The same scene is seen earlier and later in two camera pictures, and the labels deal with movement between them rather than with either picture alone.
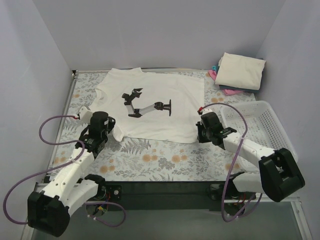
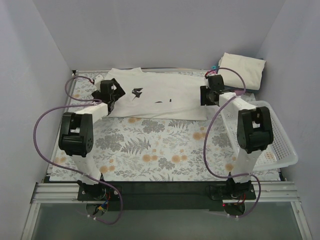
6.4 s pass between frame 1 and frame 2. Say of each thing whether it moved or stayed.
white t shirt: moved
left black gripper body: moved
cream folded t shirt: stayed
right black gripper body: moved
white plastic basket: stayed
